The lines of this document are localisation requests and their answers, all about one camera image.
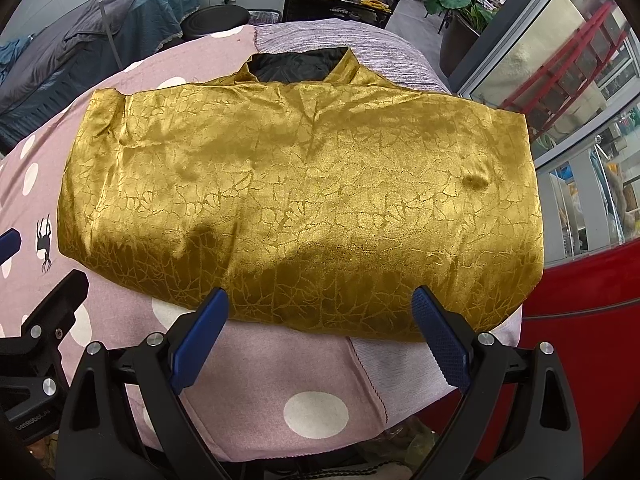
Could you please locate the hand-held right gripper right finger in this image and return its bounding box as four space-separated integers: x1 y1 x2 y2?
411 285 583 480

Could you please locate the black round stool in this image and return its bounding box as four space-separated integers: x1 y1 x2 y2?
180 4 250 41

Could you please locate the massage bed with blue skirt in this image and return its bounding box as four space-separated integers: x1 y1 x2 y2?
0 0 198 156

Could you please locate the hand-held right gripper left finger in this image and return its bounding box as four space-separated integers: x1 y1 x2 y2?
60 287 230 480

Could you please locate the green potted plant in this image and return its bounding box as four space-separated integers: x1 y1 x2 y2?
422 0 496 78

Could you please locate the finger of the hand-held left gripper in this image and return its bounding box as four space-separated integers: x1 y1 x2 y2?
0 228 21 266
20 269 90 382

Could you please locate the gold jacket with black cuffs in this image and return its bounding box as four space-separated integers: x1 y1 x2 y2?
56 47 546 343

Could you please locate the blue crumpled cloth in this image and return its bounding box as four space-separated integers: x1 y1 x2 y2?
0 37 31 86

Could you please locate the glass door with frame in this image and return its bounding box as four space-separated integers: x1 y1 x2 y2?
457 0 640 268

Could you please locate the pink polka dot bed sheet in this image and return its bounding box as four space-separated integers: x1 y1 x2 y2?
0 17 526 461

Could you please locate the red glossy furniture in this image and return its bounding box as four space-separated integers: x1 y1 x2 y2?
440 240 640 480

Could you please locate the grey blanket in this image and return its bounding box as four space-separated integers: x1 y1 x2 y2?
0 0 196 116

